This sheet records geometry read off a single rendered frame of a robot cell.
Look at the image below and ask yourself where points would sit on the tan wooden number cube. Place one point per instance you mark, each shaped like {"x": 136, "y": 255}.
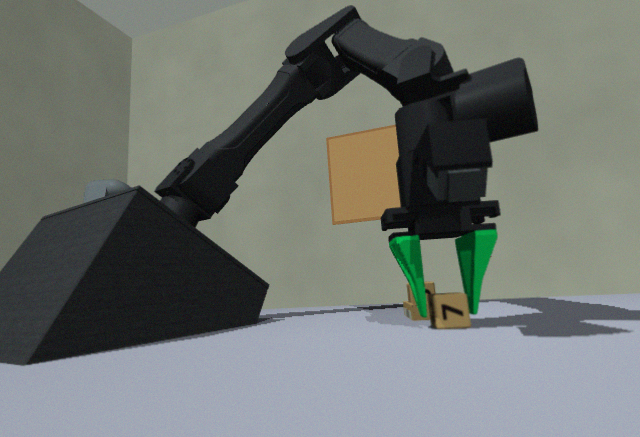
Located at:
{"x": 429, "y": 289}
{"x": 449, "y": 310}

